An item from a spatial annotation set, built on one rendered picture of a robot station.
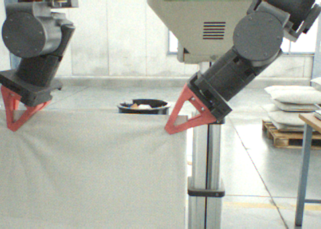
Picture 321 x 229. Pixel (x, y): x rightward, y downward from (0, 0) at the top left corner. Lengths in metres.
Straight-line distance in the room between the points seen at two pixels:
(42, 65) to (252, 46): 0.31
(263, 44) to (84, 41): 8.57
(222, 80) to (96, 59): 8.41
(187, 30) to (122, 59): 7.75
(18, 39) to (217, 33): 0.63
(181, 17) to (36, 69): 0.51
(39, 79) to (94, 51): 8.32
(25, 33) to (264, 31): 0.29
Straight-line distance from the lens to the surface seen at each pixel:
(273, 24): 0.41
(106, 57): 8.77
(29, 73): 0.53
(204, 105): 0.47
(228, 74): 0.47
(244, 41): 0.40
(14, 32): 0.46
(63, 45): 0.52
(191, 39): 0.98
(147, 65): 8.58
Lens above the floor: 1.19
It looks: 13 degrees down
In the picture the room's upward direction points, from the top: straight up
